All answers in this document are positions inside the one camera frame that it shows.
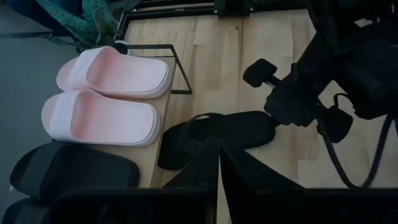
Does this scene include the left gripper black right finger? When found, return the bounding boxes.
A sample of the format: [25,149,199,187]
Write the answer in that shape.
[221,147,398,224]

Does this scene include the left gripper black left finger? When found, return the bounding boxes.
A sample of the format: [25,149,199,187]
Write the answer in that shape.
[49,138,221,224]

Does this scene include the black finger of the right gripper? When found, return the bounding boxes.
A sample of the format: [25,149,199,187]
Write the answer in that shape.
[284,102,318,128]
[264,90,292,123]

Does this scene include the black slide sandal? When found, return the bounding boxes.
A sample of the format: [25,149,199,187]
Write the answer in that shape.
[9,141,141,203]
[157,110,279,171]

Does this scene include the pink foam slide sandal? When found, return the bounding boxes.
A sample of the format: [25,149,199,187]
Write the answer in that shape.
[41,89,162,147]
[55,45,173,100]

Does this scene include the green leafy plant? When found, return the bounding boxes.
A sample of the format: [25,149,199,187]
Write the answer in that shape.
[35,0,142,52]

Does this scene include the wooden shelf with metal frame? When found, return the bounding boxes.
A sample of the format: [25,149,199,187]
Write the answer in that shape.
[86,42,193,189]

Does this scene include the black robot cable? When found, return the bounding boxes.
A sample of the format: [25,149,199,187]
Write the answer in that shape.
[316,92,394,190]

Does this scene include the black aluminium rig frame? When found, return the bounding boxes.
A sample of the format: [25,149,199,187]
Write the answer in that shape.
[113,0,312,41]

